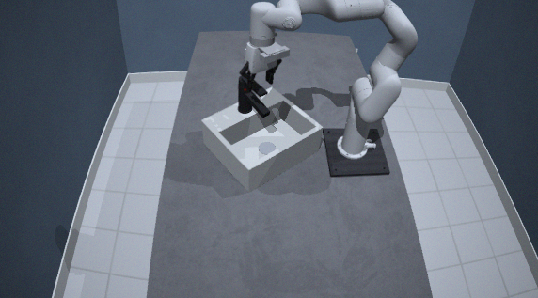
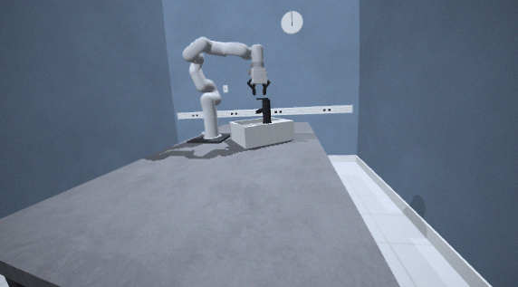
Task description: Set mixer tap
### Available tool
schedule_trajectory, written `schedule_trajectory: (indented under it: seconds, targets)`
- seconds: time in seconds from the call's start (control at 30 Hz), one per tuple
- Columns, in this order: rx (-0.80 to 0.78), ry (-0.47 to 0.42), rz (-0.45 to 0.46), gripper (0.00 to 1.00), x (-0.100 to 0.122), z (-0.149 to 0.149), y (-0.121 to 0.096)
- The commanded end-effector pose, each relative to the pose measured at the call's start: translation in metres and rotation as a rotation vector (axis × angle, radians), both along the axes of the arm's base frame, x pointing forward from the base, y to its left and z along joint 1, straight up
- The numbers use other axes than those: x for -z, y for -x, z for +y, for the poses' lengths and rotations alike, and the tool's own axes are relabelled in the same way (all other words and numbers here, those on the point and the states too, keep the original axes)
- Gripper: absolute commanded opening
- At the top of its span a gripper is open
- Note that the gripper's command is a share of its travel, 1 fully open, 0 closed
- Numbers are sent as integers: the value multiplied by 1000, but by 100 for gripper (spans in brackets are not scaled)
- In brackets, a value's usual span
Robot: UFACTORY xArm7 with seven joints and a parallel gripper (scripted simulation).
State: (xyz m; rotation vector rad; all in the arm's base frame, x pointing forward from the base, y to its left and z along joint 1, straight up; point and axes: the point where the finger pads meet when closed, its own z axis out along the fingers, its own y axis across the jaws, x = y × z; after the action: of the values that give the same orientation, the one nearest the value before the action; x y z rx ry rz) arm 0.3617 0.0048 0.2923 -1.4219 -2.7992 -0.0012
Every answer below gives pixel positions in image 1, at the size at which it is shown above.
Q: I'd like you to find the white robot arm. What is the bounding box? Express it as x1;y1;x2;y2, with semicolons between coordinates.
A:
249;0;418;159

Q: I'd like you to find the grey rectangular sink basin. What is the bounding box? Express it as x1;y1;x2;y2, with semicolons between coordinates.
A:
201;87;323;193

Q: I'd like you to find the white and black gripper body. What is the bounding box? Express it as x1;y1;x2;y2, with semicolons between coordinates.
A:
244;42;277;74

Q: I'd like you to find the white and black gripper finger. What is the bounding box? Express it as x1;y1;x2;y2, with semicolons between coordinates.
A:
239;61;256;91
266;59;282;85

